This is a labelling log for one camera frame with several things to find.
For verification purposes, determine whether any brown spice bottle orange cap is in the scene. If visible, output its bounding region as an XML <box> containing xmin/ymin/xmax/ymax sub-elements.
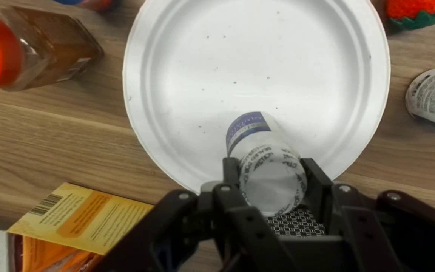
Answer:
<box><xmin>0</xmin><ymin>5</ymin><xmax>106</xmax><ymax>94</ymax></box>

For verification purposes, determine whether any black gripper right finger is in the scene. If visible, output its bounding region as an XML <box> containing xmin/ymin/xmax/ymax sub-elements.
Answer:
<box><xmin>301</xmin><ymin>158</ymin><xmax>435</xmax><ymax>272</ymax></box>

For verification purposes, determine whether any white pill bottle blue label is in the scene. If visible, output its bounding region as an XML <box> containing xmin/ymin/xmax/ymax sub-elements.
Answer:
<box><xmin>225</xmin><ymin>111</ymin><xmax>310</xmax><ymax>218</ymax></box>

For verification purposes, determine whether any white paper plate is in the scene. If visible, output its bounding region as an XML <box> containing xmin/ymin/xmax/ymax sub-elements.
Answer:
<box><xmin>123</xmin><ymin>0</ymin><xmax>393</xmax><ymax>195</ymax></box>

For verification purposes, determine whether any yellow open carton box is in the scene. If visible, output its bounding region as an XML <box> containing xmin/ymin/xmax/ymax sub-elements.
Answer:
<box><xmin>0</xmin><ymin>182</ymin><xmax>154</xmax><ymax>272</ymax></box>

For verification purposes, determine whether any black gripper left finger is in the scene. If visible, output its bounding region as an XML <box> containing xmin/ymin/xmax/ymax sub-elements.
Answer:
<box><xmin>94</xmin><ymin>158</ymin><xmax>299</xmax><ymax>272</ymax></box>

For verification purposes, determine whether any red toy strawberry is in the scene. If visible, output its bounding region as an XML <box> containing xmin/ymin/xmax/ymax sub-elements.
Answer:
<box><xmin>384</xmin><ymin>0</ymin><xmax>435</xmax><ymax>31</ymax></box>

